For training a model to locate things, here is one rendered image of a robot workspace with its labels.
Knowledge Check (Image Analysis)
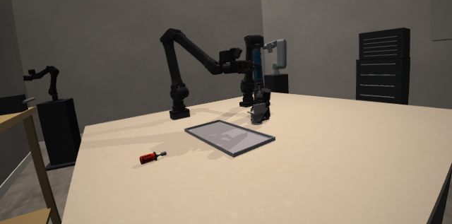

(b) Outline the dark blue nut driver barrel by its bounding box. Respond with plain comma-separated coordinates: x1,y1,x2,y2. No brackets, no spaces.
253,49,263,88

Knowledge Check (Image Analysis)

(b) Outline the red hand nut driver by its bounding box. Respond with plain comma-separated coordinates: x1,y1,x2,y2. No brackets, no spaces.
140,151,167,164

